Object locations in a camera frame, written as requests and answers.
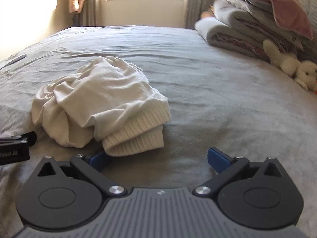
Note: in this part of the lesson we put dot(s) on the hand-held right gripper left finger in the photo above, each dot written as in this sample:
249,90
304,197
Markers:
98,160

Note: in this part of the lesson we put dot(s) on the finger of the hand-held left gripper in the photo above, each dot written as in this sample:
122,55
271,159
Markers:
24,138

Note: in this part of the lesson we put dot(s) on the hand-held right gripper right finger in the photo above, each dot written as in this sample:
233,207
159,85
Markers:
218,160

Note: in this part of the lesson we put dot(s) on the white knit sweater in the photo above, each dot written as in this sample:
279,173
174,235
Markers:
104,99

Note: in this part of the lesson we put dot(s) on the bed with grey sheet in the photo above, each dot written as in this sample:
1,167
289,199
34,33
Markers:
223,91

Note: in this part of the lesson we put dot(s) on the flat paper sheet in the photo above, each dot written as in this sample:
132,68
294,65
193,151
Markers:
16,60

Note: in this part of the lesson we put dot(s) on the white plush toy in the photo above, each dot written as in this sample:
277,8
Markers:
287,63

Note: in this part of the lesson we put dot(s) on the pink folded blanket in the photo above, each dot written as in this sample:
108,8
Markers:
208,14

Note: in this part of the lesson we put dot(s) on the grey curtain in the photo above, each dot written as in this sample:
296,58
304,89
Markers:
198,2
90,2

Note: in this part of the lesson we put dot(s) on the pink velvet pillow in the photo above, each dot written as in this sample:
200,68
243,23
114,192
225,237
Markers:
277,2

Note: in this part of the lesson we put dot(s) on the grey padded headboard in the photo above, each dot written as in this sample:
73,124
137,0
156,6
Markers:
307,7

